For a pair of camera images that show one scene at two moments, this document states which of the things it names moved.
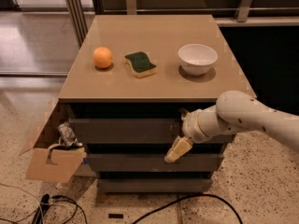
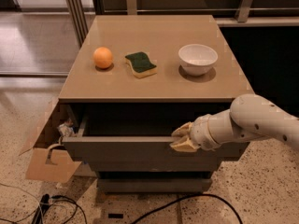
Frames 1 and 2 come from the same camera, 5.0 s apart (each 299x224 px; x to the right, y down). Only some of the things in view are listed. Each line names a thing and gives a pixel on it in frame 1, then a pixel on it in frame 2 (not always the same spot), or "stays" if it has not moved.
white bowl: (196, 59) stays
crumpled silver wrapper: (67, 135) stays
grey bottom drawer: (154, 185) stays
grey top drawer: (137, 131) to (142, 150)
